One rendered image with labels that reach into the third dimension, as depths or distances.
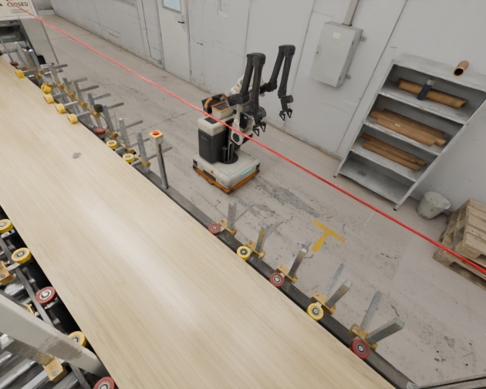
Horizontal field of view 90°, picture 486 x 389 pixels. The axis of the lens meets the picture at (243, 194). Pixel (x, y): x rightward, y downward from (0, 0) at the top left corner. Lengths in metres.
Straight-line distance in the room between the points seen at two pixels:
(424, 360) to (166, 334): 2.14
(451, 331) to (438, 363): 0.36
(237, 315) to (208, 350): 0.20
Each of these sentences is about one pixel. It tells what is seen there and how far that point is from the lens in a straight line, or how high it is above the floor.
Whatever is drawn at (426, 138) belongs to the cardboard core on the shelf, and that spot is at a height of 0.97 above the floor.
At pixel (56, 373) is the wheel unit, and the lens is 1.51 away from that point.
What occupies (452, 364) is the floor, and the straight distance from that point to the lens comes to 2.95.
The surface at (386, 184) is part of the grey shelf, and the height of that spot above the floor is 0.14.
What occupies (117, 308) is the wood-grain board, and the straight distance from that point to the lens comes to 1.45.
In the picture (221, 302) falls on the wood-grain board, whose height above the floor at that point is 0.90.
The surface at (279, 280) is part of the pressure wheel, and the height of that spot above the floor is 0.90.
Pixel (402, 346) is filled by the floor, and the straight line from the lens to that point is 2.73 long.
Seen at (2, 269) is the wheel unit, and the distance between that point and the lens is 1.87.
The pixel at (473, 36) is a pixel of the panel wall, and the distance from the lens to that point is 3.43.
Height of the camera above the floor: 2.20
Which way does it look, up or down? 46 degrees down
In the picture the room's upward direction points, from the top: 8 degrees clockwise
